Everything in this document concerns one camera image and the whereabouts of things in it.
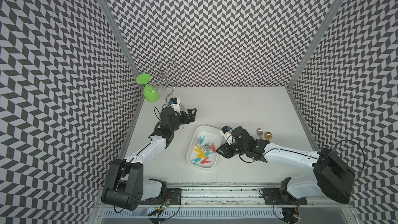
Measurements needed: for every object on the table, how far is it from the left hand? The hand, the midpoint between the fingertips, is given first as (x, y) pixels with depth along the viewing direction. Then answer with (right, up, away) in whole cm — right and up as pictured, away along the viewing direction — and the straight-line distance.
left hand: (190, 111), depth 86 cm
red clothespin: (+13, -22, +3) cm, 25 cm away
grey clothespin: (+9, -21, +3) cm, 23 cm away
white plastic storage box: (+7, -23, +2) cm, 24 cm away
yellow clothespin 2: (+6, -24, -1) cm, 25 cm away
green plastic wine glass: (-23, +10, +3) cm, 25 cm away
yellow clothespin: (+5, -22, +1) cm, 23 cm away
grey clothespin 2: (+4, -18, +3) cm, 19 cm away
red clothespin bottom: (+8, -27, -3) cm, 28 cm away
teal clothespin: (+10, -24, +1) cm, 26 cm away
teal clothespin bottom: (+2, -27, -2) cm, 27 cm away
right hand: (+16, -22, -6) cm, 27 cm away
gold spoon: (+46, -15, +6) cm, 49 cm away
